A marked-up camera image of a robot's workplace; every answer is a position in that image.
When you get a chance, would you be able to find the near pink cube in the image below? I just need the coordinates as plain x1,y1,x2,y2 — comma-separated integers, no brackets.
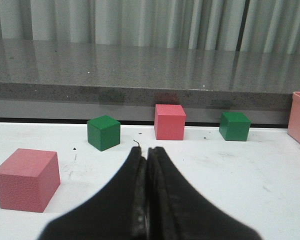
0,148,61,213

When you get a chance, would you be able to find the pink cube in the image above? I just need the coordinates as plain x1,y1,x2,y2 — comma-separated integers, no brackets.
0,148,61,213
154,104,187,141

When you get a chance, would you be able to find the far pink cube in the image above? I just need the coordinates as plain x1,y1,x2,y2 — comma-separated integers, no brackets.
154,104,187,141

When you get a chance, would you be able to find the grey stone counter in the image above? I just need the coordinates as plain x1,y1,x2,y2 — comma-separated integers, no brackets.
0,39,300,125

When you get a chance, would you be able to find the right green cube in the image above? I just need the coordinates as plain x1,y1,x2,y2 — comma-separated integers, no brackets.
219,112,251,142

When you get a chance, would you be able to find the grey pleated curtain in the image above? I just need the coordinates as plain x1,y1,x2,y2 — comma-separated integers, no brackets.
0,0,300,54

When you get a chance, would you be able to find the green cube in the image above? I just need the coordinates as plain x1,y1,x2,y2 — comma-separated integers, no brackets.
219,112,251,142
87,115,121,151

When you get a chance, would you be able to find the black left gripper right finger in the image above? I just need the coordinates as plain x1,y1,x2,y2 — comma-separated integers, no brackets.
146,147,261,240

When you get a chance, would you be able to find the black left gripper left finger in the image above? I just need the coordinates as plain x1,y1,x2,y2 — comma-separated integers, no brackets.
40,146,147,240

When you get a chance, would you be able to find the left green cube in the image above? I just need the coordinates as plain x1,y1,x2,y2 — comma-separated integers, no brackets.
87,115,121,151

